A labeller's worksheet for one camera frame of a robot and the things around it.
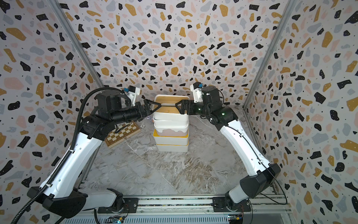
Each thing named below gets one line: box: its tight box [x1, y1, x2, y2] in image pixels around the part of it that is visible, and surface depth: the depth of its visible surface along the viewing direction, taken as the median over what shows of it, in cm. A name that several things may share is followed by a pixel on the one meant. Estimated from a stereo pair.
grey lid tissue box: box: [153, 119, 189, 129], surface depth 76 cm
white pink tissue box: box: [153, 120, 189, 137], surface depth 76 cm
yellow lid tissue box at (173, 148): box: [156, 141, 190, 153], surface depth 90 cm
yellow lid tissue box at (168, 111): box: [153, 94, 190, 122], surface depth 71 cm
